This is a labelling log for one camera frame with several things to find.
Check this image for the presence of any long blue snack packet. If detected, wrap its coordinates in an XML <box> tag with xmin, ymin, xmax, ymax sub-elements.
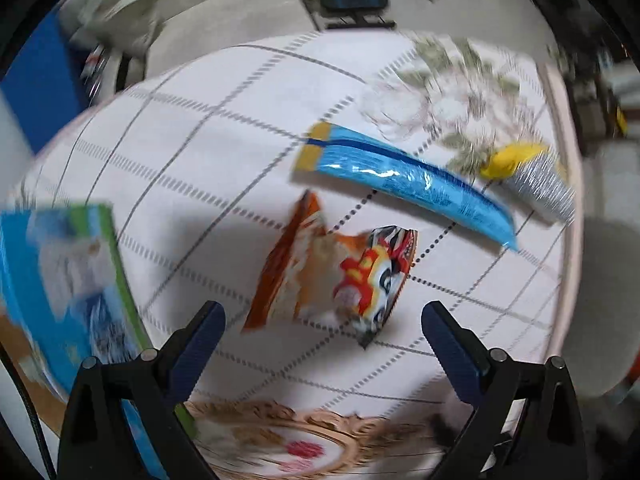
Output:
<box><xmin>292</xmin><ymin>122</ymin><xmax>519</xmax><ymax>253</ymax></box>

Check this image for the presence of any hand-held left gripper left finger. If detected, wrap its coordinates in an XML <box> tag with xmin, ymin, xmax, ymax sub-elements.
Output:
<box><xmin>58</xmin><ymin>300</ymin><xmax>227</xmax><ymax>480</ymax></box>

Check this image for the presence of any white crumpled cloth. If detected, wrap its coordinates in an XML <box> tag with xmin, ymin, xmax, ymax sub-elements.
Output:
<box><xmin>75</xmin><ymin>0</ymin><xmax>173</xmax><ymax>56</ymax></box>

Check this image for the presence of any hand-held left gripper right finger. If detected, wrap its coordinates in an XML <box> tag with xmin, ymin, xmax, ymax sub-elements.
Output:
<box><xmin>421</xmin><ymin>300</ymin><xmax>589</xmax><ymax>480</ymax></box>

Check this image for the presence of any orange snack bag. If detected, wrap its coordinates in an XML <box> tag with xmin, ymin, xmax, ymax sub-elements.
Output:
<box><xmin>241</xmin><ymin>190</ymin><xmax>418</xmax><ymax>350</ymax></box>

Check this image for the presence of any yellow and silver snack packet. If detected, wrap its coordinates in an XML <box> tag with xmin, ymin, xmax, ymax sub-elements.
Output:
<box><xmin>479</xmin><ymin>143</ymin><xmax>577</xmax><ymax>225</ymax></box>

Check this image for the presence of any brown and white plush toy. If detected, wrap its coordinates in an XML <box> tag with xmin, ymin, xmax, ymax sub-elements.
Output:
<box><xmin>186</xmin><ymin>400</ymin><xmax>453</xmax><ymax>480</ymax></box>

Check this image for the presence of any white grid tablecloth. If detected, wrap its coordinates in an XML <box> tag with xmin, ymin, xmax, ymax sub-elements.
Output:
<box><xmin>20</xmin><ymin>30</ymin><xmax>583</xmax><ymax>480</ymax></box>

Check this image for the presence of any blue and green box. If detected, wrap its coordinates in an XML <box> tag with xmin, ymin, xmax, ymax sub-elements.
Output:
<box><xmin>0</xmin><ymin>203</ymin><xmax>197</xmax><ymax>480</ymax></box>

